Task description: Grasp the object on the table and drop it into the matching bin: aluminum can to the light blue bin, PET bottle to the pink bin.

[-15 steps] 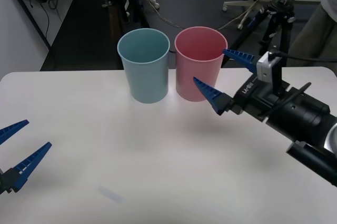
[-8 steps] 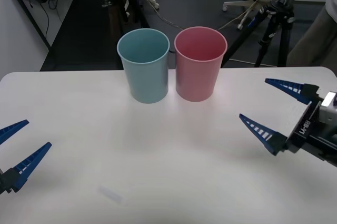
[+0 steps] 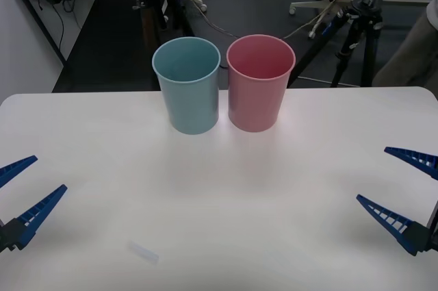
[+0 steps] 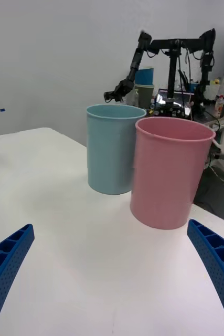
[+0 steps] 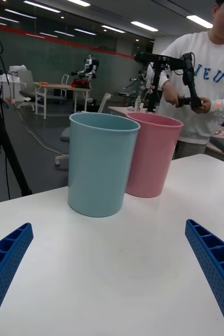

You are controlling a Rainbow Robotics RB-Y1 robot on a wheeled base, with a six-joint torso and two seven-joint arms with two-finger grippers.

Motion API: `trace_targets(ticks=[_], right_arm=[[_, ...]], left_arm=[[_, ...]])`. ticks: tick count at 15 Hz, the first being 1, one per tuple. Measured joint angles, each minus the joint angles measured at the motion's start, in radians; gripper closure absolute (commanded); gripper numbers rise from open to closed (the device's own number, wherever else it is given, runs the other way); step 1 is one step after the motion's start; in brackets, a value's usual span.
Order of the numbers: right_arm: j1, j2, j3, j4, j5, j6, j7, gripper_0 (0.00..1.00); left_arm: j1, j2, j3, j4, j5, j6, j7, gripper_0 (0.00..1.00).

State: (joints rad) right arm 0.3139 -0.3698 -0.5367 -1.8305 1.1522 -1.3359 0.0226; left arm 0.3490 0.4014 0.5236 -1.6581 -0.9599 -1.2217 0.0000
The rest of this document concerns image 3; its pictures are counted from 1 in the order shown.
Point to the black tripod with blue clamp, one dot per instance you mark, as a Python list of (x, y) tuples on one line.
[(362, 24)]

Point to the pale blue plastic bin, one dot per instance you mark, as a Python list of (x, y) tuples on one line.
[(191, 106)]

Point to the person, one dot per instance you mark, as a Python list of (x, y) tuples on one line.
[(410, 54)]

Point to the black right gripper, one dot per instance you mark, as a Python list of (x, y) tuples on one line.
[(435, 233)]

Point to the pink plastic bin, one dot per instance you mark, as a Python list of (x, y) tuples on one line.
[(255, 102)]

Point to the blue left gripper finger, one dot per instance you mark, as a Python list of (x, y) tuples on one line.
[(15, 167), (31, 222)]

